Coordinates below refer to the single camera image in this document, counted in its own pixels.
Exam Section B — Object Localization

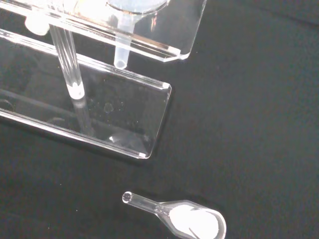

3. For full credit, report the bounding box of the clear acrylic funnel stand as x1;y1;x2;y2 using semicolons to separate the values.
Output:
0;0;208;160

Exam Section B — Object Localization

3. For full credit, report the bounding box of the glass weighing funnel white powder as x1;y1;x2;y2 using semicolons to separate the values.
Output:
122;191;227;239

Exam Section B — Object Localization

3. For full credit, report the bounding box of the black bench cloth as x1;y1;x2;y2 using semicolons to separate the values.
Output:
0;0;319;239

